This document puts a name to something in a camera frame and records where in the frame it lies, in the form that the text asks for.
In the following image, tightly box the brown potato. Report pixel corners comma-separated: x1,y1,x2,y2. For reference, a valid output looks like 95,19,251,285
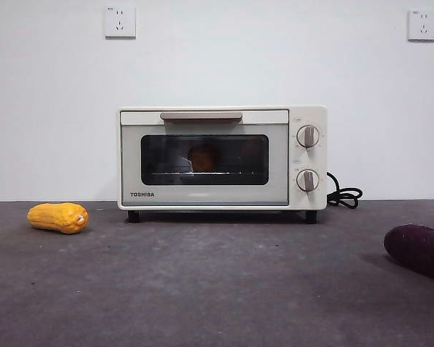
187,143,219,173

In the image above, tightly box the cream Toshiba toaster oven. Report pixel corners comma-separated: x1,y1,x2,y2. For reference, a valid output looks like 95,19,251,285
116,105,328,224

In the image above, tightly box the metal wire oven rack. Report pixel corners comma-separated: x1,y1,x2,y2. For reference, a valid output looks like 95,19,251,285
150,170,258,177

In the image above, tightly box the black oven power cable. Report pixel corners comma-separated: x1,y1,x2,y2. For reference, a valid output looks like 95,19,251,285
326,171,363,210

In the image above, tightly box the glass oven door with handle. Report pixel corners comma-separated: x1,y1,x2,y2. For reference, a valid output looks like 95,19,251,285
119,109,289,207

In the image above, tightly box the white wall socket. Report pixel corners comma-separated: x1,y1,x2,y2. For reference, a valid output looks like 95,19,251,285
105,5,137,40
407,9,434,43

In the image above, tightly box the beige round oven knob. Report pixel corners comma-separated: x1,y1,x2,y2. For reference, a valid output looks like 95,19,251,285
296,168,321,193
296,124,321,149

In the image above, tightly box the yellow corn cob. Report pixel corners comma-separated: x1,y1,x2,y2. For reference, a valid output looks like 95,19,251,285
26,202,90,235

